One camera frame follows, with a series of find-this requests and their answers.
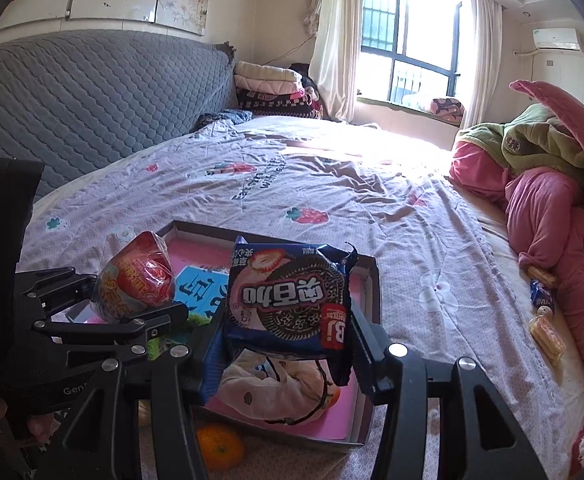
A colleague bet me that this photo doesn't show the brown cardboard box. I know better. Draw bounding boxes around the brown cardboard box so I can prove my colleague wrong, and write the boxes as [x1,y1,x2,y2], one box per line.
[52,220,383,453]

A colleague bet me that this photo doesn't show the red snack packet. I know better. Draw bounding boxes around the red snack packet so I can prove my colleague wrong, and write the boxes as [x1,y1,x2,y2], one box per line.
[91,231,177,323]

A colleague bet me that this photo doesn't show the pink folded quilt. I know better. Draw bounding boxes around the pink folded quilt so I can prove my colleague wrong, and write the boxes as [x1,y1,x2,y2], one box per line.
[234,75,305,96]

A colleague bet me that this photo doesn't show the cream curtain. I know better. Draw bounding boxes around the cream curtain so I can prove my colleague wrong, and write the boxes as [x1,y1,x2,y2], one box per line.
[308,0,367,123]
[464,0,502,128]

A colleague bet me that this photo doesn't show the large yellow snack packet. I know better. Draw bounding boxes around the large yellow snack packet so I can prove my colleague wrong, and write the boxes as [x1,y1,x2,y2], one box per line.
[529,315,567,366]

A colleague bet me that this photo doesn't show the dark patterned folded blanket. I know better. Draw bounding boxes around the dark patterned folded blanket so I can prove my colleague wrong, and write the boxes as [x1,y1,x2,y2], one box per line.
[236,87,317,116]

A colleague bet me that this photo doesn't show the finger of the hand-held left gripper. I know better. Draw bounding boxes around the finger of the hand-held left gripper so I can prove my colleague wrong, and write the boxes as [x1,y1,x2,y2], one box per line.
[32,302,189,363]
[14,267,98,317]

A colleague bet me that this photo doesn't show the patterned cushion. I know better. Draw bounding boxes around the patterned cushion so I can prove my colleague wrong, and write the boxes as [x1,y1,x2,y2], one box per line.
[429,97,465,123]

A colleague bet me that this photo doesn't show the cream folded quilt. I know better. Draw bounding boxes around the cream folded quilt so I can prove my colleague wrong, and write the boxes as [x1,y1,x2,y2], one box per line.
[234,61,303,83]

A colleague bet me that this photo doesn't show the pink book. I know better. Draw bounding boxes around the pink book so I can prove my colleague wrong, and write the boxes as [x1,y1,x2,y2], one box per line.
[79,237,363,441]

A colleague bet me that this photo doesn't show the white pouch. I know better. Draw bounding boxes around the white pouch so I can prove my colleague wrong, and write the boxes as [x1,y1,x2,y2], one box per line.
[219,350,335,426]

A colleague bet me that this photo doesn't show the small blue snack packet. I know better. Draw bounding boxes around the small blue snack packet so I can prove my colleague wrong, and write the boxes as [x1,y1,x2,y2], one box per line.
[530,279,556,311]

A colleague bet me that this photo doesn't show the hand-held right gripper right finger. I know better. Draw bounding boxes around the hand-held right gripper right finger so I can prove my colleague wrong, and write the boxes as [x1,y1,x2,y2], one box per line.
[347,305,532,480]

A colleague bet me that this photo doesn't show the blue cookie packet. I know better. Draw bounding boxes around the blue cookie packet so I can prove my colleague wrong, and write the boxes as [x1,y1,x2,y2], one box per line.
[224,235,360,386]

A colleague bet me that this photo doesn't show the small yellow snack packet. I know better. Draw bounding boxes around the small yellow snack packet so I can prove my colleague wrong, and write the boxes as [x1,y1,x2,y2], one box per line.
[526,265,557,288]

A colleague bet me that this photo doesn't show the green blanket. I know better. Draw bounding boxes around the green blanket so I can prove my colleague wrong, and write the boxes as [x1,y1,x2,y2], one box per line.
[454,102,584,221]

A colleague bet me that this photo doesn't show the blue patterned cloth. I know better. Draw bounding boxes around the blue patterned cloth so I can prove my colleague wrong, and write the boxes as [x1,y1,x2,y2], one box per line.
[194,108,253,133]

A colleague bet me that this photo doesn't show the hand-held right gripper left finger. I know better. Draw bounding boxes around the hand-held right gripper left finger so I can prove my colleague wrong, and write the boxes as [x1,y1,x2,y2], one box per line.
[61,327,229,480]

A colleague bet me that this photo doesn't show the black framed window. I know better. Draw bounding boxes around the black framed window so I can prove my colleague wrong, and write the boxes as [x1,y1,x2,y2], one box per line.
[359,0,472,108]

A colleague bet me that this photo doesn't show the grey quilted headboard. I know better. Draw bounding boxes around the grey quilted headboard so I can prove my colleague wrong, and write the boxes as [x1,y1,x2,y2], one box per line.
[0,29,237,211]

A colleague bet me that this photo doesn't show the white air conditioner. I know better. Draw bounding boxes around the white air conditioner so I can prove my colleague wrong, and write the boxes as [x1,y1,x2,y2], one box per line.
[532,27,584,52]

